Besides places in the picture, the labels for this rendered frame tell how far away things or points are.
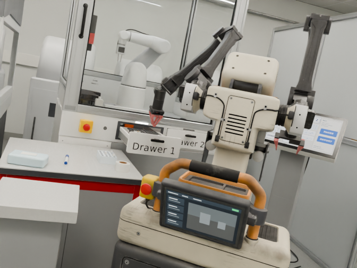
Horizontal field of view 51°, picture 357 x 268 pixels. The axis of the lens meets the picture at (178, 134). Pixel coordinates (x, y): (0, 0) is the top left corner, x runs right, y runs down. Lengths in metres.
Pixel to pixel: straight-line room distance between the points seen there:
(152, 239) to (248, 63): 0.76
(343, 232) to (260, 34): 3.71
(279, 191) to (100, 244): 1.25
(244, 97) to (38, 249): 0.89
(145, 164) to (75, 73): 0.69
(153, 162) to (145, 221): 1.19
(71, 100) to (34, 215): 1.06
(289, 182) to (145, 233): 1.47
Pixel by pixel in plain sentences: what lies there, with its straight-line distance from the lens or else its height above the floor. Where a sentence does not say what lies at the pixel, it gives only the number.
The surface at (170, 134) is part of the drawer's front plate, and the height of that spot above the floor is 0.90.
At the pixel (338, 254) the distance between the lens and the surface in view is 3.21.
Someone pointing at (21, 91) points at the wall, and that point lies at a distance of 5.54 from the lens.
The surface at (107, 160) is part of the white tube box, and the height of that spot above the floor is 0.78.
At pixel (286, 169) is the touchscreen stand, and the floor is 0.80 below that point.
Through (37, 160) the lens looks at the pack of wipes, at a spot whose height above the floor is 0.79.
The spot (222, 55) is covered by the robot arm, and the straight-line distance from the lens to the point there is 1.78.
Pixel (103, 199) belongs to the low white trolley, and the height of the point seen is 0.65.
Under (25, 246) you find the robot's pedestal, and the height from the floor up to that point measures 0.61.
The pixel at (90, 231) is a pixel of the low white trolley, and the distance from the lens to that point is 1.78.
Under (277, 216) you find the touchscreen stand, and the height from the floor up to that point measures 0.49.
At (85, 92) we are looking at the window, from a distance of 2.22.
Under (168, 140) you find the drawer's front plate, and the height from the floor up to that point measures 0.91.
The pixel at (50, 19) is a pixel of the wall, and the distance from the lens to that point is 5.51.
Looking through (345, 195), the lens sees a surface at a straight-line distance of 3.16.
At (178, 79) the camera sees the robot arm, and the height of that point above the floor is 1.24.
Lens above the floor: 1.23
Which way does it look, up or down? 8 degrees down
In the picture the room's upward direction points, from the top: 11 degrees clockwise
